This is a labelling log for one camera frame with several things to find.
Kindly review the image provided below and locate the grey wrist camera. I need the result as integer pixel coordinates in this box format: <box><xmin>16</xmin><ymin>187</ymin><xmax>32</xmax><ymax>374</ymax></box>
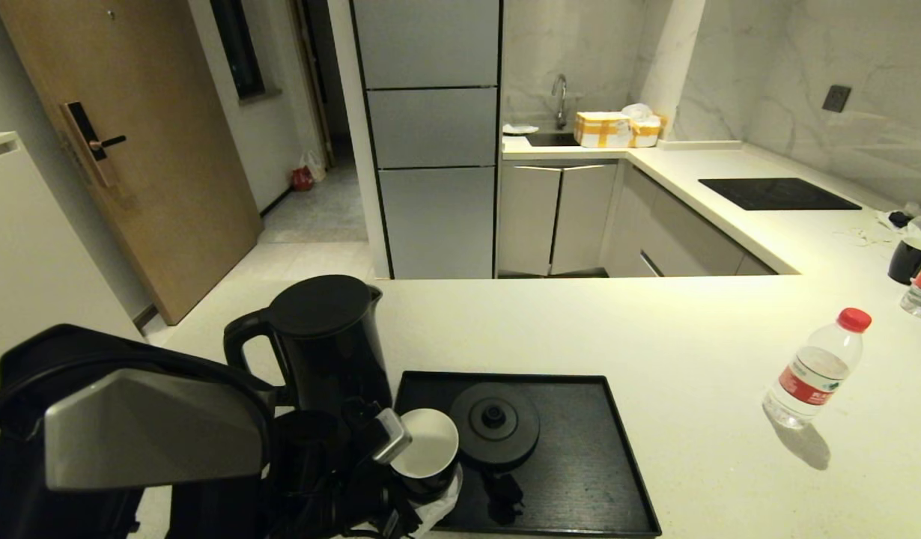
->
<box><xmin>373</xmin><ymin>408</ymin><xmax>413</xmax><ymax>466</ymax></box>

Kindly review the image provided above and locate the black cup white inside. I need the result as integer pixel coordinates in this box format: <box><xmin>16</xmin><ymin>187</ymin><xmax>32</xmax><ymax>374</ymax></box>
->
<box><xmin>887</xmin><ymin>236</ymin><xmax>921</xmax><ymax>285</ymax></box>
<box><xmin>389</xmin><ymin>408</ymin><xmax>461</xmax><ymax>504</ymax></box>

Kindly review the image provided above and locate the wooden door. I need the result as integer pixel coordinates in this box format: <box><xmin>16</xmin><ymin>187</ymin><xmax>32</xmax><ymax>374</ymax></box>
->
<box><xmin>0</xmin><ymin>0</ymin><xmax>264</xmax><ymax>326</ymax></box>

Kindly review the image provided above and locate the dark window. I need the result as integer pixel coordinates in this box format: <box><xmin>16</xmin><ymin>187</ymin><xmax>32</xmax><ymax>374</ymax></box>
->
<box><xmin>210</xmin><ymin>0</ymin><xmax>268</xmax><ymax>101</ymax></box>

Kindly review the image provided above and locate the grey cabinet door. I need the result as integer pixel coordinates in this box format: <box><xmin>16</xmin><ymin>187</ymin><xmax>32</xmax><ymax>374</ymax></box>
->
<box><xmin>550</xmin><ymin>165</ymin><xmax>618</xmax><ymax>277</ymax></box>
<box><xmin>497</xmin><ymin>165</ymin><xmax>562</xmax><ymax>277</ymax></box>

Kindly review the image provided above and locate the grey drawer cabinet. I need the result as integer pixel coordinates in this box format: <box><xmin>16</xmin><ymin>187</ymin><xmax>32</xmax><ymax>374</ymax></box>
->
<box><xmin>603</xmin><ymin>165</ymin><xmax>777</xmax><ymax>278</ymax></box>

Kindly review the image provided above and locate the black door lock handle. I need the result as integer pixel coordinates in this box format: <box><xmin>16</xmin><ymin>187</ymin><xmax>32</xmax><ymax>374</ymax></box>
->
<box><xmin>60</xmin><ymin>101</ymin><xmax>127</xmax><ymax>189</ymax></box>

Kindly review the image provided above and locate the thin white cable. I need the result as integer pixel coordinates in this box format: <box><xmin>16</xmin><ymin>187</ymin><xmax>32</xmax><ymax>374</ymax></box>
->
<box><xmin>833</xmin><ymin>222</ymin><xmax>893</xmax><ymax>247</ymax></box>

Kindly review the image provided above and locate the white saucer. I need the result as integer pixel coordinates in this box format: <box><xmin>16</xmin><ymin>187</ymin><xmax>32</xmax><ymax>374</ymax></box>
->
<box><xmin>431</xmin><ymin>464</ymin><xmax>463</xmax><ymax>525</ymax></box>

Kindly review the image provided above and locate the small cardboard box yellow tape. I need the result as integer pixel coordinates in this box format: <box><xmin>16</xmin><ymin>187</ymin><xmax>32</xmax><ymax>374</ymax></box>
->
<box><xmin>627</xmin><ymin>114</ymin><xmax>666</xmax><ymax>147</ymax></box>

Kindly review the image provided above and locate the white cabinet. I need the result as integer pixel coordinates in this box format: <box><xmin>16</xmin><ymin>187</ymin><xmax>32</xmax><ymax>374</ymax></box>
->
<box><xmin>0</xmin><ymin>132</ymin><xmax>145</xmax><ymax>390</ymax></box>

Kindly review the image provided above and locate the black electric kettle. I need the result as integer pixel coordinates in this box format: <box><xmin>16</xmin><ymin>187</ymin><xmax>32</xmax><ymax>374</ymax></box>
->
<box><xmin>222</xmin><ymin>274</ymin><xmax>393</xmax><ymax>420</ymax></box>

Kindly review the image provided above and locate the black induction cooktop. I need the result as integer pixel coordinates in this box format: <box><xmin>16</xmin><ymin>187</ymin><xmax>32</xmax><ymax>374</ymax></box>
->
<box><xmin>698</xmin><ymin>177</ymin><xmax>863</xmax><ymax>211</ymax></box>

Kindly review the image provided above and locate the tall grey refrigerator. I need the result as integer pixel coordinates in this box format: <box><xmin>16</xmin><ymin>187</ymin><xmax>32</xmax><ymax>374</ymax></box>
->
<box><xmin>348</xmin><ymin>0</ymin><xmax>504</xmax><ymax>280</ymax></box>

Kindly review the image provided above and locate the black round kettle base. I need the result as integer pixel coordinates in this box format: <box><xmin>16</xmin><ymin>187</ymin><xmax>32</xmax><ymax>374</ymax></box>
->
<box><xmin>450</xmin><ymin>383</ymin><xmax>541</xmax><ymax>472</ymax></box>

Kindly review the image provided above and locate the black rectangular tray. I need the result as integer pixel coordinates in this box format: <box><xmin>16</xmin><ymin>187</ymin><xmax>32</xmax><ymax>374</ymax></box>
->
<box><xmin>393</xmin><ymin>371</ymin><xmax>662</xmax><ymax>538</ymax></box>

